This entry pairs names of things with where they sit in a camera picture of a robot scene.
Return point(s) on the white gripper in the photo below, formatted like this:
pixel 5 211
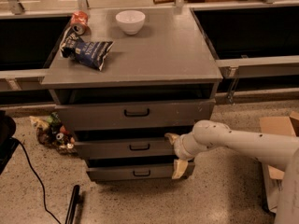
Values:
pixel 179 147

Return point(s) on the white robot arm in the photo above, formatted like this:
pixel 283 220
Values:
pixel 278 151

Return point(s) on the grey drawer cabinet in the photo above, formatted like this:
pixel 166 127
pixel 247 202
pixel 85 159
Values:
pixel 167 60

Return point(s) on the grey top drawer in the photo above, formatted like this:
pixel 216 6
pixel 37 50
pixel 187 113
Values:
pixel 112 116

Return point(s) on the cardboard box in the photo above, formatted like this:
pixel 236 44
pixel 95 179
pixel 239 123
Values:
pixel 273 177

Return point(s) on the black bar on floor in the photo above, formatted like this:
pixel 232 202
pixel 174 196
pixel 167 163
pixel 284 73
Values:
pixel 72 205

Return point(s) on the trash pile on floor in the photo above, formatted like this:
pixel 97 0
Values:
pixel 51 133

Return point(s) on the white ceramic bowl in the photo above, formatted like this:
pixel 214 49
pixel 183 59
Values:
pixel 130 21

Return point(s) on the blue chip bag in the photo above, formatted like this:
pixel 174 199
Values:
pixel 90 54

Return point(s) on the wooden stick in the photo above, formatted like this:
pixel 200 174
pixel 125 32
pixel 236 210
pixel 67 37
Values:
pixel 156 2

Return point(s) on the orange soda can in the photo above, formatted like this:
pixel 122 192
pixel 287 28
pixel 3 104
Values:
pixel 79 22

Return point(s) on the black device at left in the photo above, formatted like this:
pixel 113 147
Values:
pixel 8 143

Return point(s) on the grey metal railing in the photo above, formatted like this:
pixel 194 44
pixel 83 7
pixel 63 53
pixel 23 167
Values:
pixel 245 39

